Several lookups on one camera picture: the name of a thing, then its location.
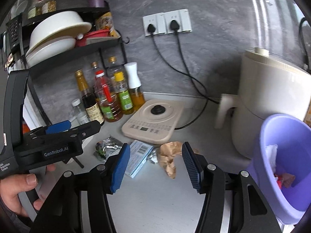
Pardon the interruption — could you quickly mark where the right black power cable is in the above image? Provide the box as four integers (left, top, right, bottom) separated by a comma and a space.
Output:
169, 19, 210, 130

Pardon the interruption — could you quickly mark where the red paper carton piece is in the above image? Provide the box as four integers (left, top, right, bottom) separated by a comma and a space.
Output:
274, 173, 296, 189

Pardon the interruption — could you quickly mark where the white double wall socket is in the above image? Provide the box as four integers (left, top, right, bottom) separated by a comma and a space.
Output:
142, 9, 192, 37

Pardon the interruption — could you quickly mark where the silver crumpled foil wrapper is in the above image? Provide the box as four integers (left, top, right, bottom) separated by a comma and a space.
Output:
147, 148, 158, 164

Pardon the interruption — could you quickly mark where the silver snack wrapper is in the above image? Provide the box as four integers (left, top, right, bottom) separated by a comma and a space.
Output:
93, 136, 123, 162

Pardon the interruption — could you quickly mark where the glass jar on shelf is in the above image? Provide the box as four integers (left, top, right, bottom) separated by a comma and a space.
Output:
27, 0, 57, 19

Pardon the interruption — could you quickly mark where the gold cap clear bottle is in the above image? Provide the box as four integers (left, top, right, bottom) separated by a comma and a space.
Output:
107, 56, 124, 80

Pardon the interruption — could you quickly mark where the dark soy sauce bottle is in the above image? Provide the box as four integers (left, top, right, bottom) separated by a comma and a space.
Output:
75, 70, 104, 126

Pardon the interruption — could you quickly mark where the black power cable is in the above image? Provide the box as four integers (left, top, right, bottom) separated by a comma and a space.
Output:
146, 23, 220, 105
169, 19, 210, 130

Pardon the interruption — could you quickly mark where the small white cap jar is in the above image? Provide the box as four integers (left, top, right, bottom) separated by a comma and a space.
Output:
72, 98, 90, 125

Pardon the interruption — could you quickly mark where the white crumpled plastic bag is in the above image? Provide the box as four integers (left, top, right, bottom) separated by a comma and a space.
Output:
265, 144, 278, 173

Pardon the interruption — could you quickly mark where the person's left hand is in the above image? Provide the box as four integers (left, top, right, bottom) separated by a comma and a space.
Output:
1, 164, 56, 217

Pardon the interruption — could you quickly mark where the black metal shelf rack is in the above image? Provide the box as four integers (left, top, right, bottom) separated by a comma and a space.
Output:
6, 5, 123, 129

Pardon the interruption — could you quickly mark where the beige induction cooker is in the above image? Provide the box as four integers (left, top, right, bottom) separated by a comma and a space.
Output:
121, 99, 184, 145

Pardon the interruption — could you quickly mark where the left black power cable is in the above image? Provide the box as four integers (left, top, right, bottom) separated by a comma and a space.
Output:
146, 23, 220, 105

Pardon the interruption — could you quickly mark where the yellow cap green label bottle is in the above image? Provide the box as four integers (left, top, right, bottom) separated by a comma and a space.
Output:
114, 71, 134, 115

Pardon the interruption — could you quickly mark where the black hanging cable loop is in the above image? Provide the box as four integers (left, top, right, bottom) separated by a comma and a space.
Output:
298, 16, 311, 75

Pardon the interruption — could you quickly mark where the red container on shelf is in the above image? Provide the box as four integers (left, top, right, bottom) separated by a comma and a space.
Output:
75, 30, 110, 47

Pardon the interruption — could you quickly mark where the white top oil sprayer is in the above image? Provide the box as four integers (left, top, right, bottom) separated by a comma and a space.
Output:
124, 62, 145, 111

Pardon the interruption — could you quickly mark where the cream plate on shelf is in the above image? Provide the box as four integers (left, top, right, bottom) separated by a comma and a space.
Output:
26, 10, 92, 55

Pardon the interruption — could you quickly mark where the white bowl on shelf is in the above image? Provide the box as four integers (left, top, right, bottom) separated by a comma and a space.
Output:
26, 36, 76, 67

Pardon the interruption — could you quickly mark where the cream air fryer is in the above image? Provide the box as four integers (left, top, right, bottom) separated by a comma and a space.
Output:
215, 47, 310, 158

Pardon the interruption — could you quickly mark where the brown crumpled paper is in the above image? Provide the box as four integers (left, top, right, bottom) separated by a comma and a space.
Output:
157, 142, 182, 179

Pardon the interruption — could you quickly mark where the purple plastic bucket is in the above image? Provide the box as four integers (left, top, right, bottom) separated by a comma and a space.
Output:
247, 114, 310, 225

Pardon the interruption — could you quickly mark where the red cap oil bottle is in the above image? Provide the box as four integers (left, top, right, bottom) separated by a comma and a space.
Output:
94, 70, 123, 123

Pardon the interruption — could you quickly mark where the yellow snack packet on shelf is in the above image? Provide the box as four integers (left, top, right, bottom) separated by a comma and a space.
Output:
95, 12, 120, 38

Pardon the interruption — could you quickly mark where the small white cardboard box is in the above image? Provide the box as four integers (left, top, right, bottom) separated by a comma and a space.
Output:
125, 140, 154, 178

